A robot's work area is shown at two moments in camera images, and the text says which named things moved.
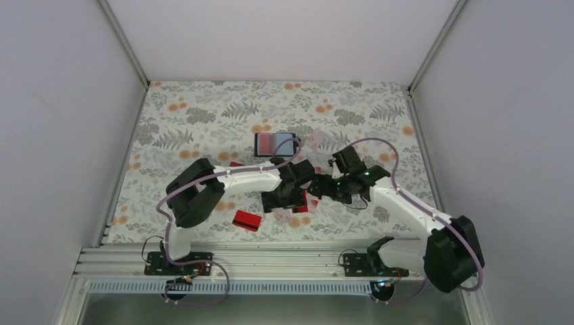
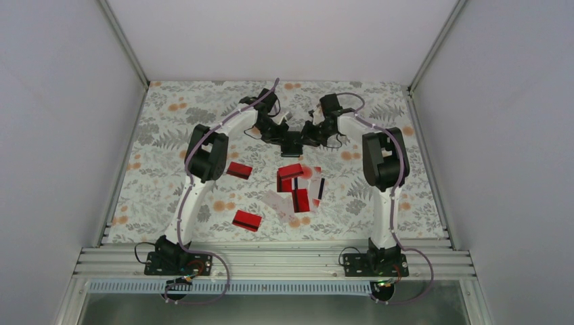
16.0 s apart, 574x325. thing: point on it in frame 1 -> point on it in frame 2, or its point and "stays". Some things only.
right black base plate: [362, 265] stays
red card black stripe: [247, 221] stays
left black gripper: [269, 203] -> [277, 139]
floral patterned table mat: [254, 124] stays
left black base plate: [158, 265] stays
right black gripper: [326, 189] -> [308, 137]
